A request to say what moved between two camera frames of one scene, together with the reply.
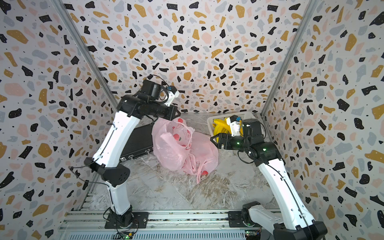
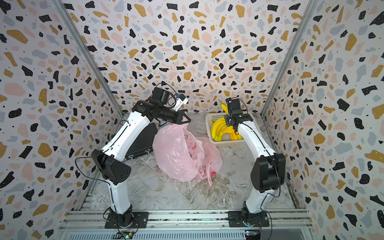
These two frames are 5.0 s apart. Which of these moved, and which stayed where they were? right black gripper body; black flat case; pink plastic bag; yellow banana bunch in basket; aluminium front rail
Moved: pink plastic bag; right black gripper body
Stayed: black flat case; aluminium front rail; yellow banana bunch in basket
